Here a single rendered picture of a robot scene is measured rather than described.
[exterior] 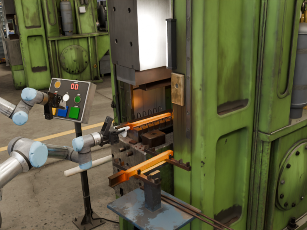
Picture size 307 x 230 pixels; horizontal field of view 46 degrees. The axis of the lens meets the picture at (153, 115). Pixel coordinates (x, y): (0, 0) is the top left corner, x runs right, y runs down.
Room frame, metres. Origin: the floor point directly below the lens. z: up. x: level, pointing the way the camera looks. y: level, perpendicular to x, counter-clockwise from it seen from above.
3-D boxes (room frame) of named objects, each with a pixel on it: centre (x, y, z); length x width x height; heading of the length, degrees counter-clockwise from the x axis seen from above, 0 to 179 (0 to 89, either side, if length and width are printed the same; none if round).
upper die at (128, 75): (2.19, -0.01, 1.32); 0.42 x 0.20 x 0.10; 127
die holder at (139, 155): (2.15, -0.05, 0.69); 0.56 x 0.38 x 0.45; 127
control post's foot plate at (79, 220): (2.46, 0.56, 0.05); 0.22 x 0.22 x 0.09; 37
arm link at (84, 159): (1.86, 0.41, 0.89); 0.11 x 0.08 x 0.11; 56
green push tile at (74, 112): (2.30, 0.53, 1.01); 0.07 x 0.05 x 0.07; 62
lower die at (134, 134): (2.19, -0.01, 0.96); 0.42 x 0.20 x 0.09; 127
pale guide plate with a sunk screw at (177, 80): (1.89, -0.14, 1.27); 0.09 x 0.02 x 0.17; 37
